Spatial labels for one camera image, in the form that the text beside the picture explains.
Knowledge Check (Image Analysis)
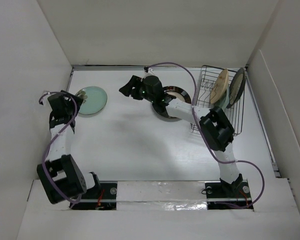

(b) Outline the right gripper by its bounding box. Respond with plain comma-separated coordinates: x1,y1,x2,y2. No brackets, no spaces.
118,75,155,104

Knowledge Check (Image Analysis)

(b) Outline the teal round flower plate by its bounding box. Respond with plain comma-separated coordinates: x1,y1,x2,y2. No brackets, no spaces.
75,86,108,115

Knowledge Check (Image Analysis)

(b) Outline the tan round bird plate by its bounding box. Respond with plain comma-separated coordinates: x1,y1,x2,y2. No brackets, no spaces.
209,69,229,104

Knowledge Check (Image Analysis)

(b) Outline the teal rectangular divided plate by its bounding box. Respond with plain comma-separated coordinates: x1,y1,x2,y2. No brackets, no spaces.
214,92,230,111

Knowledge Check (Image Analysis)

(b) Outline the grey rim cream plate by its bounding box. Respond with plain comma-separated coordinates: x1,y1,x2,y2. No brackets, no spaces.
226,68,246,109

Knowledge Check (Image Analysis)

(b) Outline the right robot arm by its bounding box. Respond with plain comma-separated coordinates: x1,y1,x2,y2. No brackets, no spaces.
119,75,243,197

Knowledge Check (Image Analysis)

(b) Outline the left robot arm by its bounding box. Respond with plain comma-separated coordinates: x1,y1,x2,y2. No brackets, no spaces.
36,90,102,206

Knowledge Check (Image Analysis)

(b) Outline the striped rim round plate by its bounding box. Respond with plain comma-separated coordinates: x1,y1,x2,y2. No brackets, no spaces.
151,85,192,122

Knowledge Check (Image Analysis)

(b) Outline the foil tape strip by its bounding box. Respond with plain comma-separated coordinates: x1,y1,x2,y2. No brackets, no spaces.
116,181,208,211

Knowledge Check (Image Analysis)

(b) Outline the wire dish rack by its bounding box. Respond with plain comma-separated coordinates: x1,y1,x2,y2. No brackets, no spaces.
190,64,246,137

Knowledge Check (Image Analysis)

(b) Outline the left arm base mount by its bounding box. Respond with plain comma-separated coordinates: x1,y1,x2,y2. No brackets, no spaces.
69,181,118,211

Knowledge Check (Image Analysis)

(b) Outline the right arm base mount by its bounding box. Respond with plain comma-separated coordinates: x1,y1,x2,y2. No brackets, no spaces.
201,181,253,210

